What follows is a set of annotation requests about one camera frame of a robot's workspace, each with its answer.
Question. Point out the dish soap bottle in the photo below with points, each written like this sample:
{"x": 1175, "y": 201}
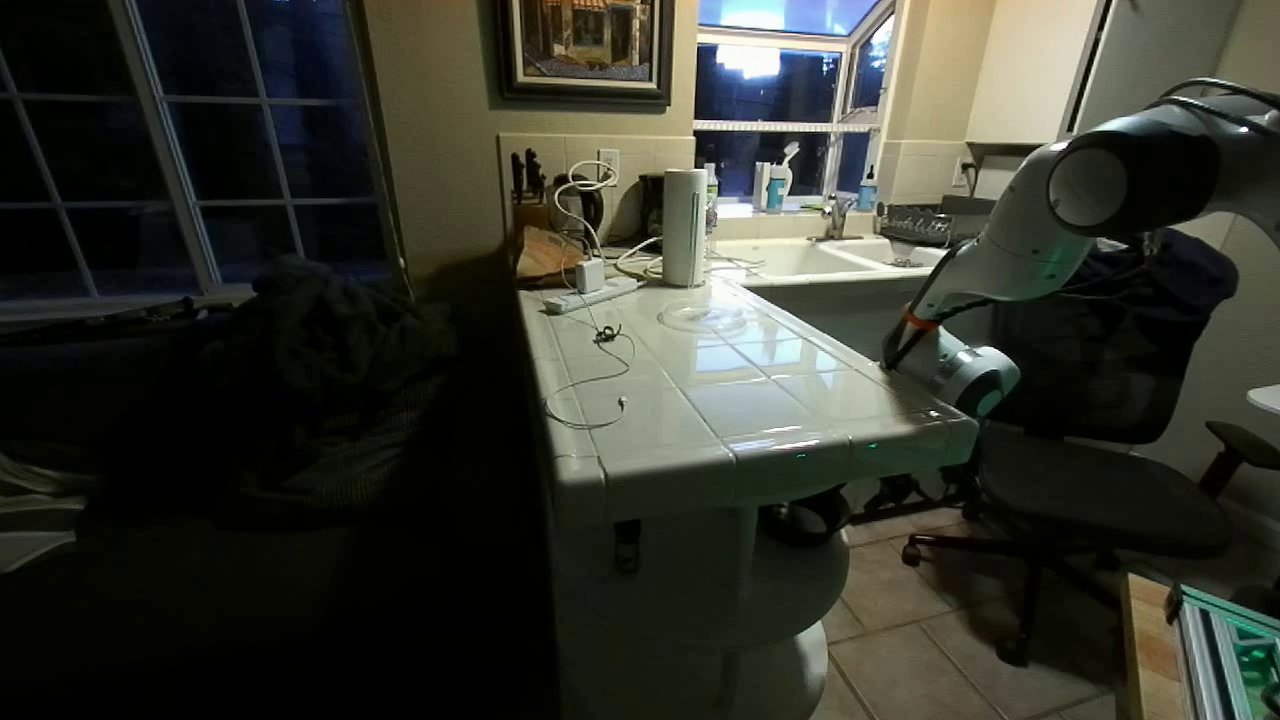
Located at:
{"x": 774, "y": 180}

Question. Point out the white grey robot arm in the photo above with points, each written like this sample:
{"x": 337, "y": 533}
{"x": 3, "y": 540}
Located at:
{"x": 1203, "y": 146}

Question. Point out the kitchen sink faucet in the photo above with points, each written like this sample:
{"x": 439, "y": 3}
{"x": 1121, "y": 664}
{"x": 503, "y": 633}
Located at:
{"x": 832, "y": 218}

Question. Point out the green white box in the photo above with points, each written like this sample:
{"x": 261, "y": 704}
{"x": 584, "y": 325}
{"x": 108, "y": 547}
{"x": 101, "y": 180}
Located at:
{"x": 1230, "y": 657}

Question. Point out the wooden cutting board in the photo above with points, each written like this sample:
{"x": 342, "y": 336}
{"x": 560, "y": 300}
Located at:
{"x": 1154, "y": 657}

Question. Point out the white power adapter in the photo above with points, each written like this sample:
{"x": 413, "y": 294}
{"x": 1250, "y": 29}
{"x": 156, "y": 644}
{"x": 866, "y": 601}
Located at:
{"x": 589, "y": 276}

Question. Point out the black office chair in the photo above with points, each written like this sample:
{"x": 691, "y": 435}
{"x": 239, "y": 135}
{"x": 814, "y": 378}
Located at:
{"x": 1100, "y": 364}

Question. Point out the dark sofa with clothes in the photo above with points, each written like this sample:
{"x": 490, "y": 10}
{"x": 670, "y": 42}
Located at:
{"x": 289, "y": 404}

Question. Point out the white paper towel roll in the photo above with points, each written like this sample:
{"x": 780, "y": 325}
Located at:
{"x": 684, "y": 225}

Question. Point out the framed picture on wall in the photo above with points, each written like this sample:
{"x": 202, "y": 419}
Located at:
{"x": 584, "y": 53}

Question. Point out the white tiled kitchen counter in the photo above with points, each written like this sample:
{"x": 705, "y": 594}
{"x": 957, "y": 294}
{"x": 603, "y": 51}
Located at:
{"x": 674, "y": 419}

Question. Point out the wooden knife block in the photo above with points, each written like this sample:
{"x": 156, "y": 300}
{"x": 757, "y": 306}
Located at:
{"x": 539, "y": 243}

